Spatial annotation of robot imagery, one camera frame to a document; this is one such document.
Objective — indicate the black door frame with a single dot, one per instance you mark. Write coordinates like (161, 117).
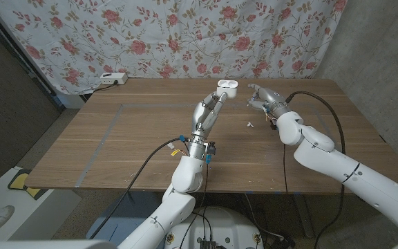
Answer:
(36, 81)

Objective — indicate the white AirPods case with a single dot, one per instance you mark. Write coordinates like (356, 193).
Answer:
(227, 89)

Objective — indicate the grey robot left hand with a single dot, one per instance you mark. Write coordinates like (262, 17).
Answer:
(204, 119)

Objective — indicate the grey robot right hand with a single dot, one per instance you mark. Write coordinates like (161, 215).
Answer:
(271, 100)

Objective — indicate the floral backdrop cloth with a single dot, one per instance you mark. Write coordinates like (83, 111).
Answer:
(150, 38)

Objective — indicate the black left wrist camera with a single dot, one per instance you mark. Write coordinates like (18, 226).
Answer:
(211, 148)

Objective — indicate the white floor board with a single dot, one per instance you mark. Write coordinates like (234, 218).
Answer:
(29, 214)

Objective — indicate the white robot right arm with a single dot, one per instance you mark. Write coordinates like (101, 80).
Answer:
(340, 166)

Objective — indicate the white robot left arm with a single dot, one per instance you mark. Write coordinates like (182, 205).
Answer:
(171, 207)

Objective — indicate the pale blue floor plate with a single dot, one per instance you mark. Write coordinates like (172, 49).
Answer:
(116, 214)

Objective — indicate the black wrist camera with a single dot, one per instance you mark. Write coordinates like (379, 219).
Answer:
(211, 148)
(273, 125)

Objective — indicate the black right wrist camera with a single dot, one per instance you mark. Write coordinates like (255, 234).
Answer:
(273, 125)

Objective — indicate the grey table leg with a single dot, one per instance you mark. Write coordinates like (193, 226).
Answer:
(302, 214)

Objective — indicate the white power strip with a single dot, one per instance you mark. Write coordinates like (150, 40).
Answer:
(113, 78)

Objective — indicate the white round robot torso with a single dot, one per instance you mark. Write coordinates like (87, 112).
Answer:
(233, 224)

